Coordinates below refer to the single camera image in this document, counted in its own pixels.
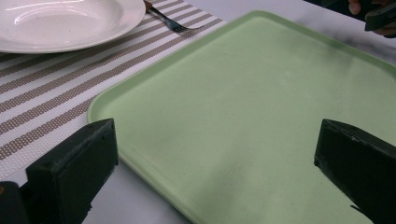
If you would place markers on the white ceramic plate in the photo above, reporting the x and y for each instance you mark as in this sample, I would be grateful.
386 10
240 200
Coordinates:
62 25

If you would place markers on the metal fork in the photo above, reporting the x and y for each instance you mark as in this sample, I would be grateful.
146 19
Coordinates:
168 20

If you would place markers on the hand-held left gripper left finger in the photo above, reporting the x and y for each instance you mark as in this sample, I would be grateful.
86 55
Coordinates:
74 168

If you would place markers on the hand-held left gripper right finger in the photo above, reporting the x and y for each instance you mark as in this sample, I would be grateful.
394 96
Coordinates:
361 161

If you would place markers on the light green plastic tray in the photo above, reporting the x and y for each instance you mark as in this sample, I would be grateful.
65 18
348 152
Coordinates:
236 112

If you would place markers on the striped woven placemat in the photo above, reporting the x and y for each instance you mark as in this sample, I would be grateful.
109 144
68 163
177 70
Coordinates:
56 90

